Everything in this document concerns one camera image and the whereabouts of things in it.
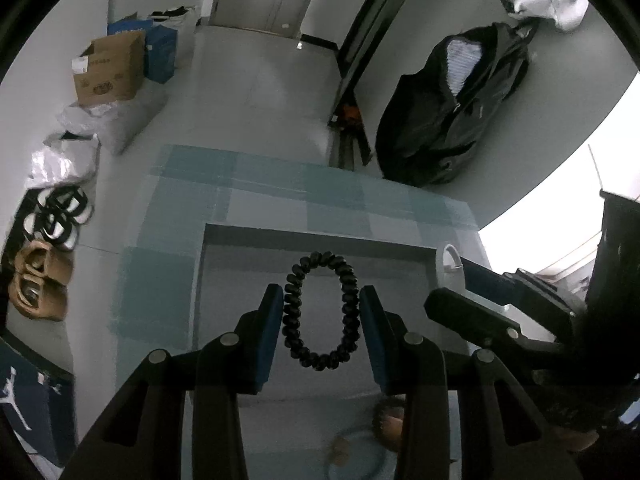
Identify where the black spiral hair tie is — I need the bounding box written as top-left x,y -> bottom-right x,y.
280,250 -> 362,372

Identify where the right hand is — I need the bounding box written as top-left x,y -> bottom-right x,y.
550,420 -> 614,454

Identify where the blue shoe box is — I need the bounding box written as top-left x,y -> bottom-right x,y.
0,332 -> 77,468

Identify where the teal checkered tablecloth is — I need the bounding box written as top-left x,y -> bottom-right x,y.
109,143 -> 492,480

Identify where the tan slipper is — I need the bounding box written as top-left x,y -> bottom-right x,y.
9,273 -> 67,322
14,240 -> 74,286

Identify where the black hanging jacket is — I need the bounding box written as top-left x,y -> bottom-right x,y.
375,18 -> 540,188

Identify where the grey cardboard box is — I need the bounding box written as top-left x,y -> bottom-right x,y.
186,221 -> 467,403

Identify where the black white slipper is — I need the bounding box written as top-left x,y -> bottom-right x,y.
23,208 -> 79,252
37,185 -> 93,226

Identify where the black tripod stand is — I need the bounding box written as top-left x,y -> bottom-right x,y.
328,0 -> 407,170

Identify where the silver plastic bag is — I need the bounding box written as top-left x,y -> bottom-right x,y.
25,132 -> 100,190

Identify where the white plastic bag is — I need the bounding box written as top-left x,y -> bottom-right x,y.
56,80 -> 168,156

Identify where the brown cardboard box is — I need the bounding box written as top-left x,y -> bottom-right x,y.
70,30 -> 144,106

